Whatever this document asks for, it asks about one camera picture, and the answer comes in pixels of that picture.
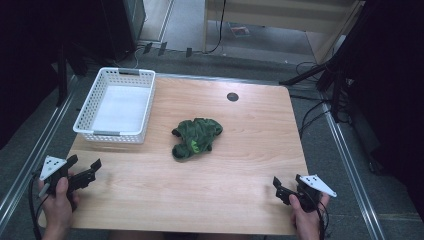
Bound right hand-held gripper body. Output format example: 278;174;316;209
294;174;338;214

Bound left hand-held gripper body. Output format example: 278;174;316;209
37;155;78;212

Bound white plastic basket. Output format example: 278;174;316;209
72;67;157;145

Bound green cloth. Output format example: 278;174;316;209
171;117;224;161

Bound person's right hand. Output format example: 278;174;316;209
288;193;331;240

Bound person's left hand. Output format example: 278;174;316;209
38;176;80;232

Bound dark upright stand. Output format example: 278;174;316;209
54;41;88;108

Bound black metal stand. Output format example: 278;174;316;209
279;49;355;124

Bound black cabinet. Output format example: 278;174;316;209
99;0;147;62

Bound red printed booklet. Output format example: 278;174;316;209
228;23;251;39

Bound light wooden furniture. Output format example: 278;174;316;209
202;0;365;65

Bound metal floor rail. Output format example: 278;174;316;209
319;98;388;240
0;75;79;233

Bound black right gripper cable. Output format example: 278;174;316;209
315;199;331;240

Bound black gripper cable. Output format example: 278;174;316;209
27;170;47;240
315;199;331;240

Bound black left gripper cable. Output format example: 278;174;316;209
27;170;47;240

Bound black floor cable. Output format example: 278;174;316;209
295;61;332;140

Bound white floor cable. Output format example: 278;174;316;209
112;45;145;70

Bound black hanging cable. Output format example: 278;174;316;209
203;0;228;55

